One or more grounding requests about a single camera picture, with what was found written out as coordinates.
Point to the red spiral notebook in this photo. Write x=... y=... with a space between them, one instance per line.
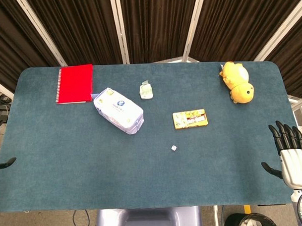
x=75 y=84

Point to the yellow tin box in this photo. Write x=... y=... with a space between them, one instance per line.
x=190 y=119

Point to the small green wrapped packet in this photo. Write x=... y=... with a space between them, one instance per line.
x=146 y=90

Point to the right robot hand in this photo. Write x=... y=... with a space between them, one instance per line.
x=294 y=165

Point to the white tissue pack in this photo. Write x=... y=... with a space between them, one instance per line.
x=118 y=110

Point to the small white die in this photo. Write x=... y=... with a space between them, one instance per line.
x=174 y=148

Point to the blue table mat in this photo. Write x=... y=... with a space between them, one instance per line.
x=143 y=167

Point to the dark brown curtain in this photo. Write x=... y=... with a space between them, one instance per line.
x=158 y=26

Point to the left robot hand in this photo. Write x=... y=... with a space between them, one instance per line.
x=5 y=163

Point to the yellow plush toy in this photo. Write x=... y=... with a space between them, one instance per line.
x=238 y=82

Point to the black waste bin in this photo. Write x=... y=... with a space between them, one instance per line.
x=247 y=221

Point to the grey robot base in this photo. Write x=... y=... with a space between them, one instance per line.
x=147 y=220

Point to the white partition frame post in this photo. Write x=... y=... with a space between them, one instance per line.
x=280 y=29
x=40 y=30
x=119 y=28
x=193 y=26

